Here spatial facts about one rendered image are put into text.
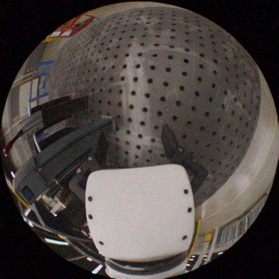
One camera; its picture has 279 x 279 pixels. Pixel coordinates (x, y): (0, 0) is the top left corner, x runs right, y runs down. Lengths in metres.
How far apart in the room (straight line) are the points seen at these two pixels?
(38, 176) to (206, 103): 0.48
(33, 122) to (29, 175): 0.19
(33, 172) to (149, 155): 0.40
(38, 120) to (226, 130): 0.64
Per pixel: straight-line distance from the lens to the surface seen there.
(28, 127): 0.38
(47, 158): 0.25
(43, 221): 0.32
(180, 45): 0.36
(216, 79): 0.34
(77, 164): 0.50
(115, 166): 0.51
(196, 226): 3.40
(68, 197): 0.58
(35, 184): 0.27
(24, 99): 8.29
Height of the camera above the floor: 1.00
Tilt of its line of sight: 55 degrees down
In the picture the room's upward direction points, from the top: 140 degrees counter-clockwise
